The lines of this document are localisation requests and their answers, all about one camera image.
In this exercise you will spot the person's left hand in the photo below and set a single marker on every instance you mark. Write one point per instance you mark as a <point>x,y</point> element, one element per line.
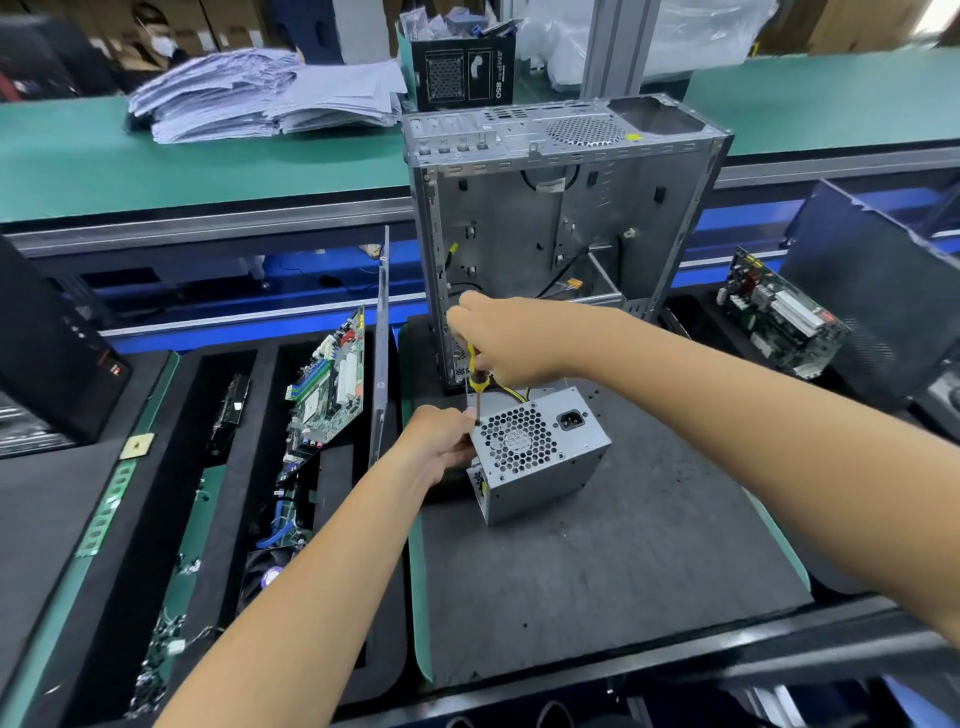
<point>432,440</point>

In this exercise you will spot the person's right hand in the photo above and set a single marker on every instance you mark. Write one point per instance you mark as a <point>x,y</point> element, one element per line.
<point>518,338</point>

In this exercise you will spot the silver power supply unit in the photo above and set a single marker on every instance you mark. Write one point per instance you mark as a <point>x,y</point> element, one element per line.
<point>540,450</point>

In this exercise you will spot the person's left forearm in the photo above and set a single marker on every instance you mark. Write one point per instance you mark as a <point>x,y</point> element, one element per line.
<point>293,615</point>

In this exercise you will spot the person's right forearm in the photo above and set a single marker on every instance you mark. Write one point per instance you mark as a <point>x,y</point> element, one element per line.
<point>780,450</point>

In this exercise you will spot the silver metal computer case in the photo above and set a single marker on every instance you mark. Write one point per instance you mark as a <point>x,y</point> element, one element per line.
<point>585,203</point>

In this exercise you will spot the person's left black shoe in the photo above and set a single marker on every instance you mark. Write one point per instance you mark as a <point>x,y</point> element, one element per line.
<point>459,722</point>

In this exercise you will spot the person's black shoe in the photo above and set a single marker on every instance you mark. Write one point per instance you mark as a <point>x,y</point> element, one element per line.
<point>555,714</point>
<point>459,722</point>

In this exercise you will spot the person's right black shoe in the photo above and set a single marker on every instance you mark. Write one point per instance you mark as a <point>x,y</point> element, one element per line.
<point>555,714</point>

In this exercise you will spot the dark grey case side panel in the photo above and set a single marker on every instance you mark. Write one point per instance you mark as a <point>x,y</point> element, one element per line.
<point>380,353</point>

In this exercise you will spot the green motherboard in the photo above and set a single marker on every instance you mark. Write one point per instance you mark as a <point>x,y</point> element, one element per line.
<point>326,383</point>

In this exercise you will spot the small black rectangular component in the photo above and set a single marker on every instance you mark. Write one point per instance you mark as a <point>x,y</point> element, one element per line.
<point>230,413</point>

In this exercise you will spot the black cooler fan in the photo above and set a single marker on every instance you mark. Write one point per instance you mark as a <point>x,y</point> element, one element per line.
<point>263,570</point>

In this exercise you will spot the black foam tray with slots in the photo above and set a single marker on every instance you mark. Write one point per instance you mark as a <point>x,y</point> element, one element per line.
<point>225,563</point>

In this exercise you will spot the black foam work mat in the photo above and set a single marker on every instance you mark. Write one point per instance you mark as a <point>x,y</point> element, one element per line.
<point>645,555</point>
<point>38,563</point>

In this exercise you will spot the green board with white parts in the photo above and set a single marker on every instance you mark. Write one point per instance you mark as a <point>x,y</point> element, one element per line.
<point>780,315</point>

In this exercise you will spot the black cardboard box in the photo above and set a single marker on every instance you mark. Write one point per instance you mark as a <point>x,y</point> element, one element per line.
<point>462,72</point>

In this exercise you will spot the small beige square chip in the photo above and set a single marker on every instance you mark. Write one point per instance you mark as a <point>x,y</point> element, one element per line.
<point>137,446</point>

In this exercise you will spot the long green memory strip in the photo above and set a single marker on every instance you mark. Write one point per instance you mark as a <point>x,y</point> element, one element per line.
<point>90,525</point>
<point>177,593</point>

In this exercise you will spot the clear plastic bag pile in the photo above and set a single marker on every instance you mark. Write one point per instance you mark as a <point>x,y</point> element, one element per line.
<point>645,33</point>

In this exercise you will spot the stack of grey paper sheets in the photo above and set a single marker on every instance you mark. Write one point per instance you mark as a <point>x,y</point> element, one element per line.
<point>255,98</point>

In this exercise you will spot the large black metal panel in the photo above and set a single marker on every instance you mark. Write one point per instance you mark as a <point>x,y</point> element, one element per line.
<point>878,293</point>

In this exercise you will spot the black foam tray with recess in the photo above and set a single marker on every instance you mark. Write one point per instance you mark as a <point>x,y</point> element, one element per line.
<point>870,428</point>

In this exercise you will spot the black rectangular device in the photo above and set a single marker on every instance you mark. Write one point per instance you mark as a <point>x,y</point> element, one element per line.
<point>60,345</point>

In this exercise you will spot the green conveyor belt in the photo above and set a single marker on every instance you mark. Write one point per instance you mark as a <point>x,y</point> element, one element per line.
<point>150,158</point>

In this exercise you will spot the grey round metal part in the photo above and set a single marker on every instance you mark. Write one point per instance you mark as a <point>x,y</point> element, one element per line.
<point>945,402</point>

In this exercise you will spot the stack of brown cardboard boxes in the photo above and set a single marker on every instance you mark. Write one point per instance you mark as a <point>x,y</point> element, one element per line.
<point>848,23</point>

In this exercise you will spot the grey metal conveyor rail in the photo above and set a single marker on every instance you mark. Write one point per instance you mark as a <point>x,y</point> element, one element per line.
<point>225,225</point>

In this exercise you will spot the grey metal post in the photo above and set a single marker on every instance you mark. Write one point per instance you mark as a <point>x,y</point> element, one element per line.
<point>621,45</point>

